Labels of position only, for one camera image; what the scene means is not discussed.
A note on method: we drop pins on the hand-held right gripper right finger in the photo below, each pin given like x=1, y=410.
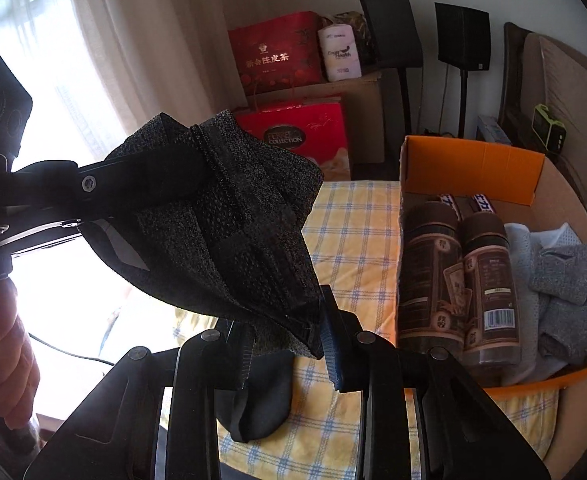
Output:
x=331, y=345

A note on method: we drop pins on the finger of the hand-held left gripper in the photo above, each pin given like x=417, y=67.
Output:
x=123, y=177
x=28, y=235

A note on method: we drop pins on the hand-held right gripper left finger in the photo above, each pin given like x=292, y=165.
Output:
x=243, y=360

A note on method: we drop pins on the dark speckled cloth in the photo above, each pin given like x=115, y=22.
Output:
x=243, y=230

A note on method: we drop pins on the light grey mesh cloth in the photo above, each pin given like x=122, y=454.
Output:
x=528, y=290

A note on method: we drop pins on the orange cardboard box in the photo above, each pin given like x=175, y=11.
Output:
x=473, y=165

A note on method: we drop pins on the grey knit cloth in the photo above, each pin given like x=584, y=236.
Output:
x=568, y=280

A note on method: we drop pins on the person's left hand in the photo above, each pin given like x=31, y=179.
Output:
x=8, y=350

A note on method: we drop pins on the black cloth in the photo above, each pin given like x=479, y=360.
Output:
x=256, y=400

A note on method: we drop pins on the yellow plaid bed sheet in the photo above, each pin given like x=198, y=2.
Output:
x=358, y=240

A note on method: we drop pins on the brown labelled bottle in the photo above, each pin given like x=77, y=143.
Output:
x=431, y=280
x=491, y=290

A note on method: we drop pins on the beige curtain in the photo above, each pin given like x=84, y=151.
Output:
x=163, y=35

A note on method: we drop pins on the blue striped snack bar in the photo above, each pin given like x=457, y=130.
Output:
x=446, y=200
x=488, y=202

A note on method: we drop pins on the dark red tea box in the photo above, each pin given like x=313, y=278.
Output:
x=273, y=55

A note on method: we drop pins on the red chocolate gift bag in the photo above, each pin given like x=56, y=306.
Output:
x=318, y=130

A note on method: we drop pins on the brown cardboard box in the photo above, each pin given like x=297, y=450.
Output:
x=366, y=120

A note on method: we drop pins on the white tissue pack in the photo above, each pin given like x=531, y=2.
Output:
x=340, y=52

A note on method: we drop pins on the white small box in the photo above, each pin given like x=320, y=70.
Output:
x=492, y=129

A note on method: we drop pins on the camouflage bag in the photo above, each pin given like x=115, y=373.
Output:
x=361, y=30

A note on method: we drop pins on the black speaker on stand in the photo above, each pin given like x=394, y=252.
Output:
x=391, y=30
x=462, y=35

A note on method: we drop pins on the green and black device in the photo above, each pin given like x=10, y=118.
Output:
x=548, y=127

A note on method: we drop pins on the brown padded headboard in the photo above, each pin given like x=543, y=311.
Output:
x=563, y=90

